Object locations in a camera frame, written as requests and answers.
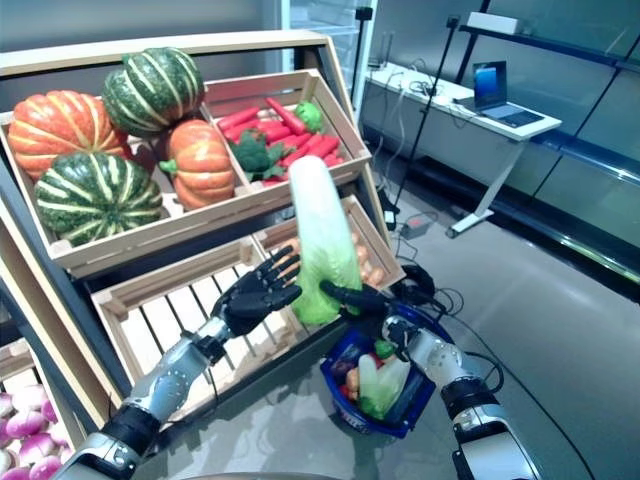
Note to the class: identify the white desk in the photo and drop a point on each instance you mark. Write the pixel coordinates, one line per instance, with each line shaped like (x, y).
(497, 177)

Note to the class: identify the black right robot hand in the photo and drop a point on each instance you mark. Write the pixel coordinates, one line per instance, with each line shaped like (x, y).
(370, 305)

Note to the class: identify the glass door cabinet white frame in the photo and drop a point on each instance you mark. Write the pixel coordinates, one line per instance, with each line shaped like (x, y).
(345, 45)

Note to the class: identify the router with antennas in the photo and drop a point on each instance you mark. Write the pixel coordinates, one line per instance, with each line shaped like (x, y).
(382, 65)

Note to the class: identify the long napa cabbage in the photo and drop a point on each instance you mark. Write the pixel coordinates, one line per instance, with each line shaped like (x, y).
(320, 225)

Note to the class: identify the wooden carrot crate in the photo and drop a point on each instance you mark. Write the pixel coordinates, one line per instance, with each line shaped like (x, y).
(250, 92)

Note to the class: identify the green broccoli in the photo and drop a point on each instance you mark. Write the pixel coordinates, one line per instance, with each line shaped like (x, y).
(252, 155)

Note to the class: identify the purple white turnip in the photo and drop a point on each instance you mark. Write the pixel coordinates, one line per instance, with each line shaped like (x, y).
(5, 405)
(36, 448)
(26, 424)
(30, 397)
(5, 460)
(3, 434)
(46, 467)

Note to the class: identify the black pole stand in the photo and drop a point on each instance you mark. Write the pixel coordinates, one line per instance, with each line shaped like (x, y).
(425, 110)

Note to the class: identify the wide wooden pumpkin crate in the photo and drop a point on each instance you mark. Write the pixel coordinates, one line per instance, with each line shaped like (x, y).
(150, 235)

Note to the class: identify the white box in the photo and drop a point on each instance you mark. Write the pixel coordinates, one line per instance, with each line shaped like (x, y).
(492, 23)

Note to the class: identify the wooden potato crate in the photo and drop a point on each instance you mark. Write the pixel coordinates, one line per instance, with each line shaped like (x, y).
(370, 225)

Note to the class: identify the black power adapter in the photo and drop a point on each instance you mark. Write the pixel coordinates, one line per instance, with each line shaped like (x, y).
(390, 217)

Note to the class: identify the small orange pumpkin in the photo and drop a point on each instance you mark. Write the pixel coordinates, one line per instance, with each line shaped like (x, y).
(202, 162)

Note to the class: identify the light green lettuce head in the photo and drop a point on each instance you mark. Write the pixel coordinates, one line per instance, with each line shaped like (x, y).
(308, 116)

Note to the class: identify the wooden turnip crate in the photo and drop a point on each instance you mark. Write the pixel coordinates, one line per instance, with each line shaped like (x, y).
(15, 357)

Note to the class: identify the green striped pumpkin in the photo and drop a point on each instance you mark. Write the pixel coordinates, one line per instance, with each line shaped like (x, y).
(152, 92)
(97, 197)

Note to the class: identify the empty slatted wooden crate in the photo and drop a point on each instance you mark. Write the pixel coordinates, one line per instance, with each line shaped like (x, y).
(150, 320)

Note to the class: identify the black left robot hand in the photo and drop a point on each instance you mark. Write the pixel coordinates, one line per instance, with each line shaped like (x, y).
(250, 302)

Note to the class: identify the grey power strip red switch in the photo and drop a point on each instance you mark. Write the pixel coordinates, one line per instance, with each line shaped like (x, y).
(415, 225)

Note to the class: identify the large orange pumpkin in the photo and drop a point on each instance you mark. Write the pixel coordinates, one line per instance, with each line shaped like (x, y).
(60, 130)

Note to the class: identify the wooden display shelf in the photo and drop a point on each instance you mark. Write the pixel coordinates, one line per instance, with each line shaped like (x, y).
(75, 57)

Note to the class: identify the black camera stand head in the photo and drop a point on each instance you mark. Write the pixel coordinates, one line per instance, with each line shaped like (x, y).
(365, 13)

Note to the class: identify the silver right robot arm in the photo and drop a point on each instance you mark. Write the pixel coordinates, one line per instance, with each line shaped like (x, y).
(440, 357)

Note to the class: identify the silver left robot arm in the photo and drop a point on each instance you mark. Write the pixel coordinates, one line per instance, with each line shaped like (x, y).
(170, 380)

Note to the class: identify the purple eggplant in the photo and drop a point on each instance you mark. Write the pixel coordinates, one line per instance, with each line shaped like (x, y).
(339, 370)

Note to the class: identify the dark metal shelving rack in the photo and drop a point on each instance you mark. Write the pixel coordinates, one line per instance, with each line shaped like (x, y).
(590, 150)

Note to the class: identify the blue plastic shopping basket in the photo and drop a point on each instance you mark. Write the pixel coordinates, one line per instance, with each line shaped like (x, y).
(370, 427)

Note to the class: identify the open grey laptop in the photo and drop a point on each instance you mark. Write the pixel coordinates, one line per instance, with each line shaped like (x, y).
(490, 82)

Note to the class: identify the red carrot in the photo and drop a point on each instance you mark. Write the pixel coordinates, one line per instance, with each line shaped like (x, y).
(325, 145)
(239, 119)
(300, 150)
(334, 160)
(285, 116)

